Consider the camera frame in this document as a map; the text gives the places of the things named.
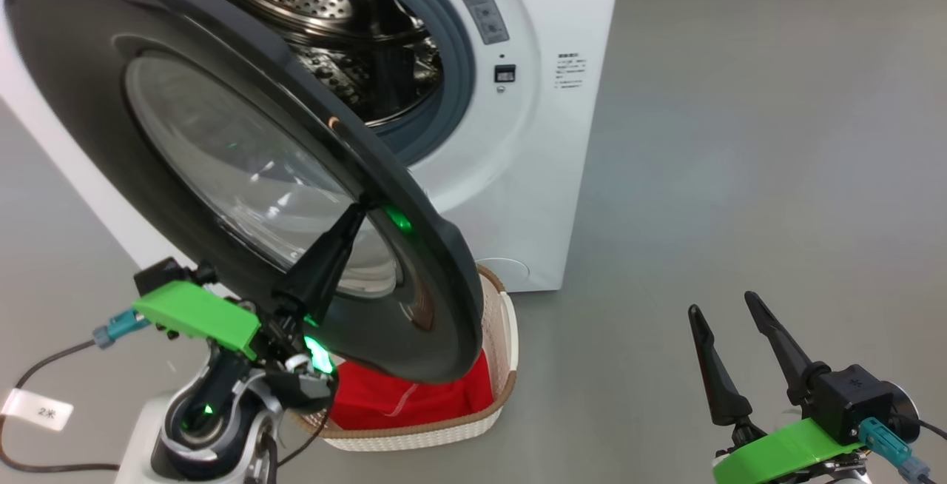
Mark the white front-load washing machine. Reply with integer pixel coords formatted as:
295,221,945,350
0,0,627,294

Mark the grey warning sticker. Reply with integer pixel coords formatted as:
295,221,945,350
451,0,510,47

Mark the cream perforated basket brown rim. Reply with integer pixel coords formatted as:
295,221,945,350
287,265,519,453

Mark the dark round glass washer door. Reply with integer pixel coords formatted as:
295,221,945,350
3,0,486,386

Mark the grey rubber door gasket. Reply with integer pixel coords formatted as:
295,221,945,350
154,0,476,167

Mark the left black cable teal plug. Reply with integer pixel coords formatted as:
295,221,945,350
0,306,152,474

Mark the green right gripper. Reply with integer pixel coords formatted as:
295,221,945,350
687,291,868,484

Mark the red garment with white seam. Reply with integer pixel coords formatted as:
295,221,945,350
328,350,495,432

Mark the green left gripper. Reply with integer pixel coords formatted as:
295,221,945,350
132,203,369,409

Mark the white cable length tag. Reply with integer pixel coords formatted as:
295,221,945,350
0,388,75,433

